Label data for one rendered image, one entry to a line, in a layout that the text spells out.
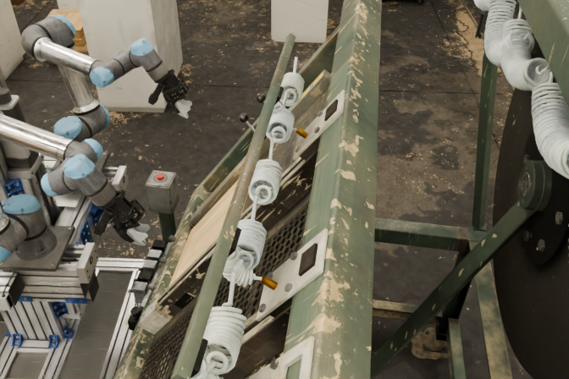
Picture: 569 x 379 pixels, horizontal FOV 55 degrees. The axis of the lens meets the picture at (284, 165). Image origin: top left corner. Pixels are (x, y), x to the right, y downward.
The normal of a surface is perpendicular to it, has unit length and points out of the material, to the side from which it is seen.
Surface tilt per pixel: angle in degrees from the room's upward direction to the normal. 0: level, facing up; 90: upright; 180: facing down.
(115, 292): 0
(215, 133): 0
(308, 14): 90
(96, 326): 0
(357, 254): 35
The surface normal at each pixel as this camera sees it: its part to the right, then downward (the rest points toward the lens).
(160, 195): -0.15, 0.61
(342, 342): 0.58, -0.59
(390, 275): 0.02, -0.79
